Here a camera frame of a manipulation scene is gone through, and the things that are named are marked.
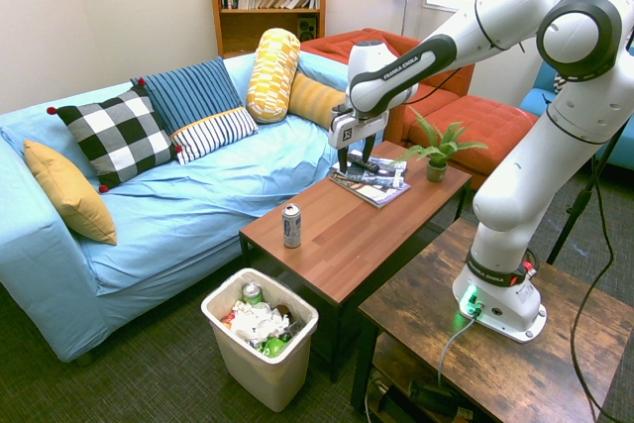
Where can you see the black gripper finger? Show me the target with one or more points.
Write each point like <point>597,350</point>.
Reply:
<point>344,159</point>
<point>368,149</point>

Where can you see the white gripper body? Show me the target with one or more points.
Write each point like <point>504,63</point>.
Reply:
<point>354,128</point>

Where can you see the silver drink can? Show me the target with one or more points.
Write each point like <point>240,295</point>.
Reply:
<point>291,227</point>

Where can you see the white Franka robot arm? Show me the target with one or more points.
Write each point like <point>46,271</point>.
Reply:
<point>520,195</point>

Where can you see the green can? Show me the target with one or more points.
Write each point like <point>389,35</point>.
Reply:
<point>251,294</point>

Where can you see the bright green round trash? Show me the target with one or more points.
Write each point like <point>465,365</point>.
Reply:
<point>273,346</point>

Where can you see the white plastic trash bin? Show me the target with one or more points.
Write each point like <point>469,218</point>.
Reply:
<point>267,378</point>

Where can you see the black remote control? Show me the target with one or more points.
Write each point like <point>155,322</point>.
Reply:
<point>366,164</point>

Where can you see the white bordered magazine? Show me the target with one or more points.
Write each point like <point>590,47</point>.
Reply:
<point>381,197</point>

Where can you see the orange striped pillow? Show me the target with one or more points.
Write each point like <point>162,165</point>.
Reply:
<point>312,101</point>

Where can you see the small potted fern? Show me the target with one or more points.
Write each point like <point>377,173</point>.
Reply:
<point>437,165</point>

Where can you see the brown wooden coffee table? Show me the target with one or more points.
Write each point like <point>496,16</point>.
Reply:
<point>356,240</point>

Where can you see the orange armchair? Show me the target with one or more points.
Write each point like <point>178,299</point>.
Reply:
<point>327,46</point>

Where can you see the yellow patterned bolster pillow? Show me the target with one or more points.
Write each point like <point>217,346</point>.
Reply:
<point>272,76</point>

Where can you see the small black speaker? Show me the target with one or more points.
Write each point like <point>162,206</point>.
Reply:
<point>307,28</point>

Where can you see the wooden bookshelf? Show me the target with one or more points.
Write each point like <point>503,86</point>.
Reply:
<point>267,31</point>

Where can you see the blue striped pillow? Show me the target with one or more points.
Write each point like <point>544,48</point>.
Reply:
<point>198,101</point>

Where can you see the teal blue couch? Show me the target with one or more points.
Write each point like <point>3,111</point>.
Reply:
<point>537,96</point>

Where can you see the light blue sofa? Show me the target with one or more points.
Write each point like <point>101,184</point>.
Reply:
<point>173,215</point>

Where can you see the crumpled white paper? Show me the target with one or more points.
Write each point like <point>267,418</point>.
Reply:
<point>257,324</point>

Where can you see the black white zigzag pillow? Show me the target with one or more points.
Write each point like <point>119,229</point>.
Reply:
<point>559,83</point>

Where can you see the black white checkered pillow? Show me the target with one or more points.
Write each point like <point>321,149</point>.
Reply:
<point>119,138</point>

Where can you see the rustic dark wood table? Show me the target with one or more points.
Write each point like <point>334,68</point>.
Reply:
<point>495,368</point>

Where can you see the black power adapter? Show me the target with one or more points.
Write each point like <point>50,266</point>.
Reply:
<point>436,395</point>

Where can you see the mustard yellow pillow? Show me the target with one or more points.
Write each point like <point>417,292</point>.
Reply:
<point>69,195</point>

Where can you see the black camera tripod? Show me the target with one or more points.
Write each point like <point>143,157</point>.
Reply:
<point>579,205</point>

